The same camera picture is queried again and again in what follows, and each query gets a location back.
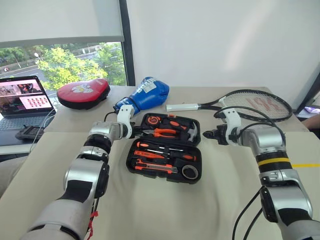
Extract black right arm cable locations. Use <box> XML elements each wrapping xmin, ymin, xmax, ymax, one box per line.
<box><xmin>213</xmin><ymin>106</ymin><xmax>287</xmax><ymax>240</ymax></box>

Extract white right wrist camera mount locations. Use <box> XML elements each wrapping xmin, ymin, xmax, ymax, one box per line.
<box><xmin>219</xmin><ymin>105</ymin><xmax>242</xmax><ymax>146</ymax></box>

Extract steel claw hammer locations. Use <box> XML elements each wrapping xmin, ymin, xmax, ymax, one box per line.
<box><xmin>183</xmin><ymin>121</ymin><xmax>200</xmax><ymax>144</ymax></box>

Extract black handheld controller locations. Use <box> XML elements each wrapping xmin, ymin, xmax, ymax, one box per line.
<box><xmin>15</xmin><ymin>125</ymin><xmax>46</xmax><ymax>141</ymax></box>

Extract beige table cloth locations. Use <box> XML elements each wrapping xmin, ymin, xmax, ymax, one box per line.
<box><xmin>0</xmin><ymin>130</ymin><xmax>320</xmax><ymax>240</ymax></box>

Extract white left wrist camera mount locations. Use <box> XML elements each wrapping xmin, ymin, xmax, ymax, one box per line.
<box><xmin>116</xmin><ymin>104</ymin><xmax>135</xmax><ymax>140</ymax></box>

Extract orange black handle screwdriver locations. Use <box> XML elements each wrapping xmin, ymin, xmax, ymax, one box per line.
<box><xmin>159</xmin><ymin>151</ymin><xmax>198</xmax><ymax>163</ymax></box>

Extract black window pillar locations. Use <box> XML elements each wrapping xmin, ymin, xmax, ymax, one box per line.
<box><xmin>118</xmin><ymin>0</ymin><xmax>136</xmax><ymax>87</ymax></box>

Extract white charging cable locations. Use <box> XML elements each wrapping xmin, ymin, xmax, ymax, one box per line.
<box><xmin>28</xmin><ymin>105</ymin><xmax>60</xmax><ymax>154</ymax></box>

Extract long thin shaft screwdriver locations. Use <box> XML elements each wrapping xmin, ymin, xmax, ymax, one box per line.
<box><xmin>135</xmin><ymin>141</ymin><xmax>186</xmax><ymax>153</ymax></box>

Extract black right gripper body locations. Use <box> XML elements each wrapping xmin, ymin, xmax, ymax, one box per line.
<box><xmin>215</xmin><ymin>124</ymin><xmax>231</xmax><ymax>146</ymax></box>

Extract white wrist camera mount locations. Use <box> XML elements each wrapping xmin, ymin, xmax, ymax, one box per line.
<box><xmin>116</xmin><ymin>104</ymin><xmax>135</xmax><ymax>140</ymax></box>
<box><xmin>219</xmin><ymin>105</ymin><xmax>242</xmax><ymax>146</ymax></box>

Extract black electrical tape roll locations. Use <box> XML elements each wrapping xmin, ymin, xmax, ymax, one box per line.
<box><xmin>181</xmin><ymin>164</ymin><xmax>200</xmax><ymax>181</ymax></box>

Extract orange black utility knife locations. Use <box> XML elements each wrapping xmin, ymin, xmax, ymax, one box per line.
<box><xmin>134</xmin><ymin>158</ymin><xmax>179</xmax><ymax>175</ymax></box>

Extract orange black handle tool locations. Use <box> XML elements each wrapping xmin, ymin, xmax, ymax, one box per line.
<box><xmin>162</xmin><ymin>119</ymin><xmax>189</xmax><ymax>131</ymax></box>

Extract orange handled pliers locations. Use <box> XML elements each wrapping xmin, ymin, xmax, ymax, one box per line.
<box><xmin>143</xmin><ymin>127</ymin><xmax>179</xmax><ymax>139</ymax></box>

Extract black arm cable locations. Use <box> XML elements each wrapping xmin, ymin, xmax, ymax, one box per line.
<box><xmin>86</xmin><ymin>111</ymin><xmax>119</xmax><ymax>240</ymax></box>
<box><xmin>213</xmin><ymin>106</ymin><xmax>287</xmax><ymax>240</ymax></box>

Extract red punch mitt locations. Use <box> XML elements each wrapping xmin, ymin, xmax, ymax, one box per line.
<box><xmin>56</xmin><ymin>77</ymin><xmax>111</xmax><ymax>111</ymax></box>

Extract black white tennis racket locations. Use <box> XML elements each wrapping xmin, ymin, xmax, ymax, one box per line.
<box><xmin>165</xmin><ymin>89</ymin><xmax>294</xmax><ymax>123</ymax></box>

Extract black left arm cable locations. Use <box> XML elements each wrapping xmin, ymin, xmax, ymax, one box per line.
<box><xmin>86</xmin><ymin>111</ymin><xmax>119</xmax><ymax>240</ymax></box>

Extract black tool kit case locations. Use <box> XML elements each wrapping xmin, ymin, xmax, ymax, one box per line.
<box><xmin>125</xmin><ymin>112</ymin><xmax>203</xmax><ymax>186</ymax></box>

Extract white roller blind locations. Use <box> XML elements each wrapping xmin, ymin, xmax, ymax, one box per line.
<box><xmin>0</xmin><ymin>0</ymin><xmax>125</xmax><ymax>49</ymax></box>

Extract open laptop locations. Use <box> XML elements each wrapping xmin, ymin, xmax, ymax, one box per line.
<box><xmin>0</xmin><ymin>75</ymin><xmax>57</xmax><ymax>146</ymax></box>

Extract purple lit screen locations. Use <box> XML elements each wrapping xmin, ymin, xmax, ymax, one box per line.
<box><xmin>302</xmin><ymin>105</ymin><xmax>320</xmax><ymax>116</ymax></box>

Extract beige upholstered chair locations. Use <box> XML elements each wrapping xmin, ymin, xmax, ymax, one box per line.
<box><xmin>0</xmin><ymin>155</ymin><xmax>29</xmax><ymax>199</ymax></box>

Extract blue boxing glove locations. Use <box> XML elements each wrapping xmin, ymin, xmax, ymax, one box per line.
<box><xmin>112</xmin><ymin>76</ymin><xmax>171</xmax><ymax>117</ymax></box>

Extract orange test pen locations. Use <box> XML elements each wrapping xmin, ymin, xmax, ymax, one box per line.
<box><xmin>133</xmin><ymin>150</ymin><xmax>166</xmax><ymax>160</ymax></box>

